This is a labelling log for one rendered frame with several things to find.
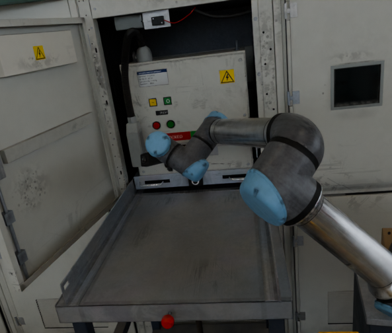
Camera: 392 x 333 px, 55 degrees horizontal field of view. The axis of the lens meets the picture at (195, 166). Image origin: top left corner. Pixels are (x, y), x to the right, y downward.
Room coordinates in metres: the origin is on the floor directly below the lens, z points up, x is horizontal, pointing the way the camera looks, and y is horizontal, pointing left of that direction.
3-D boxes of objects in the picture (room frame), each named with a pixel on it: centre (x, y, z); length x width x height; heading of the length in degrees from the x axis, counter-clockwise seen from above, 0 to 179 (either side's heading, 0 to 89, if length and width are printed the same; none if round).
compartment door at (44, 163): (1.24, 0.47, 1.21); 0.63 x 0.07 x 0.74; 160
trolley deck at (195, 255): (1.12, 0.06, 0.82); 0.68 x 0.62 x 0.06; 171
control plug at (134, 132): (1.46, 0.22, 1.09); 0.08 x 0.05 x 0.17; 171
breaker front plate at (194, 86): (1.50, 0.00, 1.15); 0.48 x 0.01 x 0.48; 81
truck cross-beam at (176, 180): (1.52, 0.00, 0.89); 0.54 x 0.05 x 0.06; 81
